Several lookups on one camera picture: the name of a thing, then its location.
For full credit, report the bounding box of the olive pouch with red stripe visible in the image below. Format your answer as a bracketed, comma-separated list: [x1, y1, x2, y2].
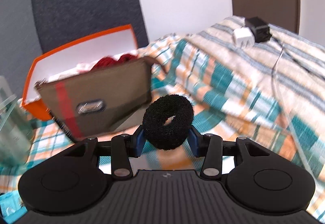
[35, 56, 159, 142]

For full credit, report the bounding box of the white power adapter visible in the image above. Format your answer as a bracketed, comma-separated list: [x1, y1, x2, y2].
[232, 27, 255, 48]

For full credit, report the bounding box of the red knitted item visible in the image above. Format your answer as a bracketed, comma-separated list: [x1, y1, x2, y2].
[91, 53, 137, 70]

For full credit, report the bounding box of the orange cardboard box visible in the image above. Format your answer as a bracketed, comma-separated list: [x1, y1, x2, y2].
[22, 24, 138, 121]

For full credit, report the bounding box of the clear green plastic storage box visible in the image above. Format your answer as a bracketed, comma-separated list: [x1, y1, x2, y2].
[1, 77, 34, 166]

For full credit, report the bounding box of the white cable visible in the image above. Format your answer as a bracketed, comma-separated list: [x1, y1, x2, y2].
[271, 46, 312, 171]

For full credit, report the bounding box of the black fuzzy scrunchie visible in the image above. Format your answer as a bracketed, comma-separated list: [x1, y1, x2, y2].
[142, 94, 194, 150]

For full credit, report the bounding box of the teal wet wipes pack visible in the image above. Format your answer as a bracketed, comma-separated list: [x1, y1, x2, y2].
[0, 190, 27, 223]

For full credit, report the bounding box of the black power adapter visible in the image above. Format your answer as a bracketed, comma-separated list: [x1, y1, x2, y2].
[245, 17, 272, 43]

